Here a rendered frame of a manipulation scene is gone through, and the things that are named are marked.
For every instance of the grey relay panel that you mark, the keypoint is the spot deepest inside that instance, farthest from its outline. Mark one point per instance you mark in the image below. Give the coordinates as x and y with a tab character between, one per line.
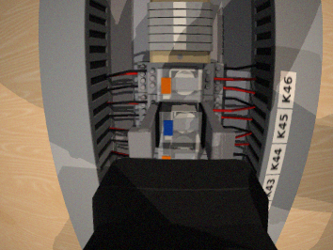
83	44

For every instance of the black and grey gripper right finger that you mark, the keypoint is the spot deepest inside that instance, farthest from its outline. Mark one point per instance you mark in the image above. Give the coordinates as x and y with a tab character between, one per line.
217	141

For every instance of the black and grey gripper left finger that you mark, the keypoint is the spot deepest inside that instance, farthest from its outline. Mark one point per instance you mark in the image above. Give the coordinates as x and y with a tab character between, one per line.
143	140

